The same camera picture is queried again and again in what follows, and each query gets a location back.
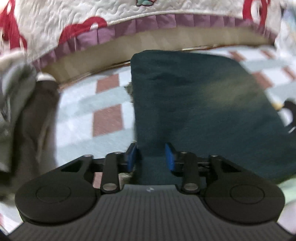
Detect dark blue denim jeans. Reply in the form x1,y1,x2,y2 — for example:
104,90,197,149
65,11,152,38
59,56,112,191
130,50,295,185

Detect grey and dark clothes pile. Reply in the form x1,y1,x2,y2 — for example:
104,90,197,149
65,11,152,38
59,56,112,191
1,49,59,199

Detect white red quilted bedspread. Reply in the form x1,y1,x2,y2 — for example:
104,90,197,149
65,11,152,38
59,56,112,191
1,1,293,68

